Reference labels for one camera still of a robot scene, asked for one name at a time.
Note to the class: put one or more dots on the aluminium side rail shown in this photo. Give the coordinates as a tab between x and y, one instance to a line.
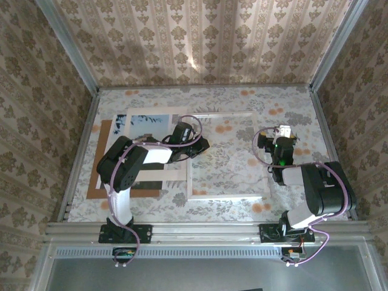
88	121
323	121

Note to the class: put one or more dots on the aluminium mounting rail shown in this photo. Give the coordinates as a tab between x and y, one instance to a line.
206	232

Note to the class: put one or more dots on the grey metal panel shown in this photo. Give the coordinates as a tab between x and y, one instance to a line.
197	272

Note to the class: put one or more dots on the aluminium rear rail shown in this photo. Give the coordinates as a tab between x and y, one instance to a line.
272	85

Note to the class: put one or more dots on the floral patterned table sheet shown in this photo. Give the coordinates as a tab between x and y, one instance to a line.
169	212

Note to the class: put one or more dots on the landscape photo print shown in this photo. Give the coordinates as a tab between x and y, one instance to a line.
151	124

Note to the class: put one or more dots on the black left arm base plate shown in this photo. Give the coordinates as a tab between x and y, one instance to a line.
145	233

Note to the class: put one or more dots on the aluminium corner post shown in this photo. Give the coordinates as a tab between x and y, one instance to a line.
336	45
69	51

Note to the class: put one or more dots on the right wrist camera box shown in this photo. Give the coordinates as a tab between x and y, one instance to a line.
285	131

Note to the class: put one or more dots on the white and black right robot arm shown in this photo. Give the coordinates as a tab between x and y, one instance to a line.
324	194

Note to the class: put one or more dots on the brown backing board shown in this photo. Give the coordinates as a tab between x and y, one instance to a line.
94	194

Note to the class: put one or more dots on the white picture frame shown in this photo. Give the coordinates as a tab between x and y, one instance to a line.
227	196

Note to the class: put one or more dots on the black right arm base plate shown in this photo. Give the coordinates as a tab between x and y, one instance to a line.
266	235

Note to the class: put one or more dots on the white mat board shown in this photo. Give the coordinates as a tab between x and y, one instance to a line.
151	110

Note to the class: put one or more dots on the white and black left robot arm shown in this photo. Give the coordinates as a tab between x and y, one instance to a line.
124	163

